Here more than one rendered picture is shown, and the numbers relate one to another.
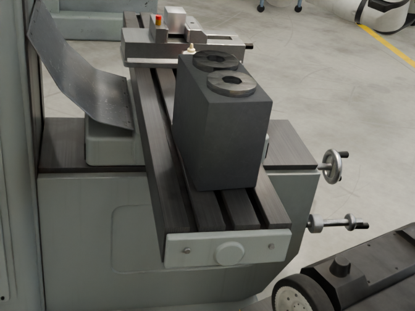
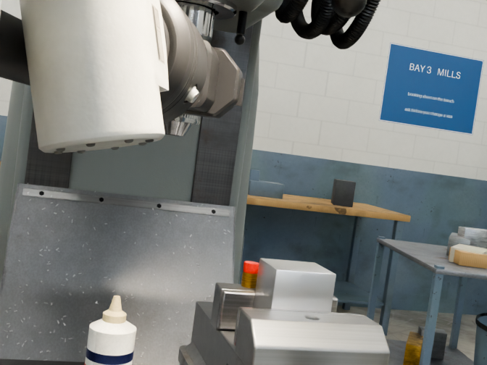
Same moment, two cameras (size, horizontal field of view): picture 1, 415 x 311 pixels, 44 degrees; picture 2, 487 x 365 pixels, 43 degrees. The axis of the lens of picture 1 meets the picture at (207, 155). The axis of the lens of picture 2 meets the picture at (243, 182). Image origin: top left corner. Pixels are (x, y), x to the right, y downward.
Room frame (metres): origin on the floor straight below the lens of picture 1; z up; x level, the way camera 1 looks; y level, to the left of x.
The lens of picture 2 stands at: (1.36, -0.45, 1.19)
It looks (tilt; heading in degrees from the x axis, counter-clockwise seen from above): 3 degrees down; 91
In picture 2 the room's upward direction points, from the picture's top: 8 degrees clockwise
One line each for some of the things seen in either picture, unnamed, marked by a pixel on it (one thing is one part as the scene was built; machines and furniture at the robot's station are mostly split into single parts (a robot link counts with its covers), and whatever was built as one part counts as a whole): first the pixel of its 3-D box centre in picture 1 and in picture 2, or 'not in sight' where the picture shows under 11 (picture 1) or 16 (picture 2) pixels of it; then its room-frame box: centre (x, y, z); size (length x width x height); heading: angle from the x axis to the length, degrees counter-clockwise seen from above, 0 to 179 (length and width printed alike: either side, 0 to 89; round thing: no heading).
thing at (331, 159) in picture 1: (321, 166); not in sight; (1.42, -0.37, 0.64); 0.16 x 0.12 x 0.12; 105
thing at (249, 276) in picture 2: (158, 20); (250, 274); (1.38, 0.18, 1.06); 0.02 x 0.02 x 0.03
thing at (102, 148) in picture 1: (173, 122); not in sight; (1.29, 0.11, 0.80); 0.50 x 0.35 x 0.12; 105
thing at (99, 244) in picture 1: (172, 219); not in sight; (1.30, 0.08, 0.44); 0.80 x 0.30 x 0.60; 105
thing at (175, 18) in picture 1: (174, 20); (293, 296); (1.42, 0.14, 1.05); 0.06 x 0.05 x 0.06; 17
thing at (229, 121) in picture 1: (217, 116); not in sight; (0.90, -0.01, 1.04); 0.22 x 0.12 x 0.20; 20
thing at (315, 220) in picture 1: (338, 222); not in sight; (1.29, -0.44, 0.52); 0.22 x 0.06 x 0.06; 105
